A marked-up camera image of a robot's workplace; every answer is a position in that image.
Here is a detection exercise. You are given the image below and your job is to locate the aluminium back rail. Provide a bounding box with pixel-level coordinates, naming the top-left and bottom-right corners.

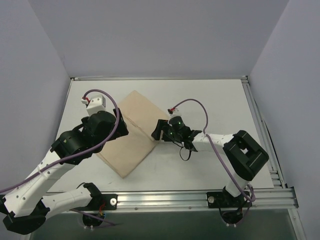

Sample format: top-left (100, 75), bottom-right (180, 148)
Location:
top-left (71, 75), bottom-right (249, 81)

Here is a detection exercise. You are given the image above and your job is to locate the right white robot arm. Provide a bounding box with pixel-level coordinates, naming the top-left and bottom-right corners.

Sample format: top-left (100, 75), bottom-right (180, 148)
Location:
top-left (151, 115), bottom-right (269, 207)

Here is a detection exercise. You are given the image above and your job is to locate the beige wrapping cloth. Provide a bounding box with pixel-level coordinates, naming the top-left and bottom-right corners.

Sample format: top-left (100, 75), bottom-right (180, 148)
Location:
top-left (97, 90), bottom-right (169, 179)

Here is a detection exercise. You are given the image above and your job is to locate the aluminium front rail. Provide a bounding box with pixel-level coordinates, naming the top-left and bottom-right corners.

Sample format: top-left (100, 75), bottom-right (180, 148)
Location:
top-left (101, 188), bottom-right (299, 213)

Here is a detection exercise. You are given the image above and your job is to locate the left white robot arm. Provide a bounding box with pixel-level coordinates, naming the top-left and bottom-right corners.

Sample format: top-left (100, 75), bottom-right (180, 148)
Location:
top-left (0, 108), bottom-right (129, 235)

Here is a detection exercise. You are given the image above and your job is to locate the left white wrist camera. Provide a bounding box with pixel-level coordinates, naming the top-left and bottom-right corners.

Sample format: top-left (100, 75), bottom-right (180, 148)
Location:
top-left (81, 95), bottom-right (106, 116)

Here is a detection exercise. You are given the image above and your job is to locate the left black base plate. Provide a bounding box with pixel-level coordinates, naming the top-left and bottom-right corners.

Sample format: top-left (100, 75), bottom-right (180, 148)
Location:
top-left (75, 193), bottom-right (118, 211)

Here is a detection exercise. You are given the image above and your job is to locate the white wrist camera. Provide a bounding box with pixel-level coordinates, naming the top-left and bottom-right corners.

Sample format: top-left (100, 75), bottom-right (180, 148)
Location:
top-left (167, 108), bottom-right (182, 119)
top-left (81, 95), bottom-right (106, 116)

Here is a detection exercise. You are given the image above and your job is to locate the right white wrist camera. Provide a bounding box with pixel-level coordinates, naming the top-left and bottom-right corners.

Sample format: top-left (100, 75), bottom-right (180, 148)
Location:
top-left (167, 108), bottom-right (182, 119)

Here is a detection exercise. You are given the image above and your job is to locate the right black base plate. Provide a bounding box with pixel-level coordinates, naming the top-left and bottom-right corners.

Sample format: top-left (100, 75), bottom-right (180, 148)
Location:
top-left (206, 190), bottom-right (252, 209)

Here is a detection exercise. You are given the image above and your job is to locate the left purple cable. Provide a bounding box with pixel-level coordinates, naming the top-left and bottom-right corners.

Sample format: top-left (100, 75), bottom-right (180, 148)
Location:
top-left (0, 89), bottom-right (119, 195)

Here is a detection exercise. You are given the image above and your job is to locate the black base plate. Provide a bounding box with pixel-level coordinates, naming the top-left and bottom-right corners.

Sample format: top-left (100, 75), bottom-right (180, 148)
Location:
top-left (206, 190), bottom-right (252, 209)
top-left (75, 193), bottom-right (118, 211)

